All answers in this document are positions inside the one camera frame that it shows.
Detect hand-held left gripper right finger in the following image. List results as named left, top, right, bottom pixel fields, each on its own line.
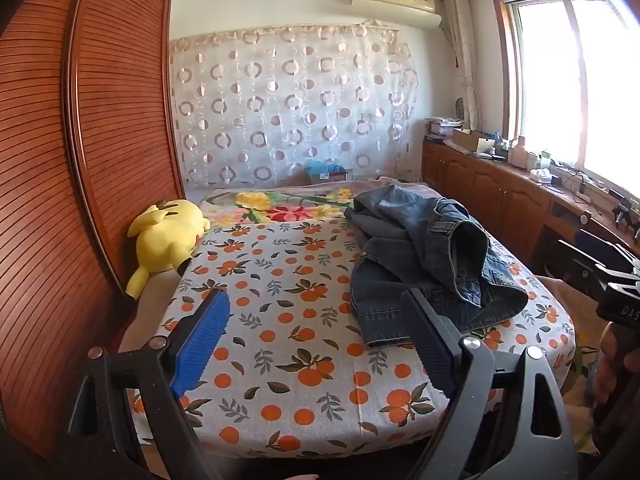
left=399, top=287, right=581, bottom=480

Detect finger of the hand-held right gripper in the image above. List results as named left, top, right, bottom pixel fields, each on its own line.
left=547, top=240, right=608, bottom=293
left=575, top=230, right=640, bottom=281

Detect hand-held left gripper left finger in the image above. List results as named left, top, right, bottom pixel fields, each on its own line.
left=67, top=287, right=232, bottom=480

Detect blue denim pants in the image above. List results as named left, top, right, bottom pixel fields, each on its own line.
left=344, top=185, right=530, bottom=350

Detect person's right hand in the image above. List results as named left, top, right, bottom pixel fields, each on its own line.
left=592, top=321, right=640, bottom=406

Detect beige bed mattress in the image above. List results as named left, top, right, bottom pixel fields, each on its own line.
left=117, top=275, right=186, bottom=356

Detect yellow plush toy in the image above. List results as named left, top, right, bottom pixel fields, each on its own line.
left=125, top=199, right=211, bottom=301

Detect orange fruit print bedsheet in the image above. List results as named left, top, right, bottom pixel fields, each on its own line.
left=117, top=220, right=576, bottom=461

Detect white plastic jug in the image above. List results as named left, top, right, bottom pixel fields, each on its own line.
left=509, top=136, right=531, bottom=168

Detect wooden cabinet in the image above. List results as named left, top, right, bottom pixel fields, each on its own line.
left=421, top=137, right=640, bottom=281

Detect floral blanket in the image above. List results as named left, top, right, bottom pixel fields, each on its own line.
left=199, top=182, right=436, bottom=228

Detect open cardboard box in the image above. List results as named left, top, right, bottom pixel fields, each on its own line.
left=451, top=128, right=501, bottom=153

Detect window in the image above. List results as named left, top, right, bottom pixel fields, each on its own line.
left=492, top=0, right=640, bottom=196

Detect stack of papers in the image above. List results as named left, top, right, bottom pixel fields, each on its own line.
left=425, top=117, right=466, bottom=141

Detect blue plastic bag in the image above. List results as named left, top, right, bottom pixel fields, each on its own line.
left=305, top=157, right=346, bottom=176

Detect wooden headboard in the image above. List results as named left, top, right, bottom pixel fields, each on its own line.
left=65, top=0, right=188, bottom=291
left=0, top=0, right=126, bottom=461

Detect beige window curtain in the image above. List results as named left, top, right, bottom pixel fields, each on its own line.
left=442, top=0, right=483, bottom=133

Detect circle pattern sheer curtain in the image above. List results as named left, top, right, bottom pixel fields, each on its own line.
left=170, top=24, right=418, bottom=191

